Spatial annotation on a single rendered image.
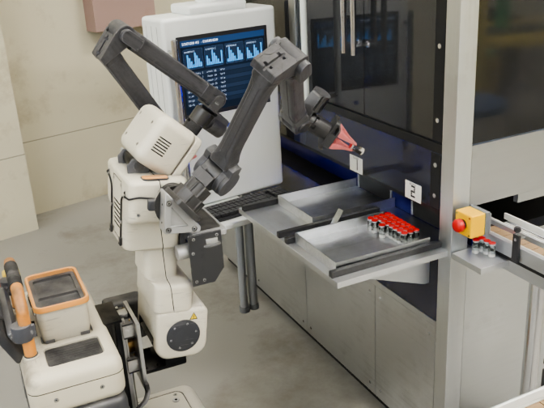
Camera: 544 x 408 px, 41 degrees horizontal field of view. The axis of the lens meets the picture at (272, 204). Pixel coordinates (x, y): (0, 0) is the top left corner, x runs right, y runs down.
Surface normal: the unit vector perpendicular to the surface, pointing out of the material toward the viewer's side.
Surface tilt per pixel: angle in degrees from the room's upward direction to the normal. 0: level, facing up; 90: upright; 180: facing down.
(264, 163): 90
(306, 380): 0
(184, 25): 90
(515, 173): 90
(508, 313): 90
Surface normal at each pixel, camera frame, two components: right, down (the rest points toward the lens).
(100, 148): 0.64, 0.25
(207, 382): -0.05, -0.93
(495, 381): 0.44, 0.30
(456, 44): -0.89, 0.21
